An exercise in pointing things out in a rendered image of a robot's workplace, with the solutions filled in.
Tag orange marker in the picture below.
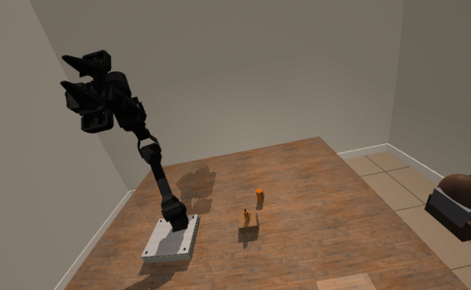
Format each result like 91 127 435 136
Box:
243 209 250 221

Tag brown marker cap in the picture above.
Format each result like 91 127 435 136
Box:
256 189 264 201

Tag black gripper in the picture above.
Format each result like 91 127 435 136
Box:
60 49 128 134

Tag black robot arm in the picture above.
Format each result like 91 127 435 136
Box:
65 72 188 233

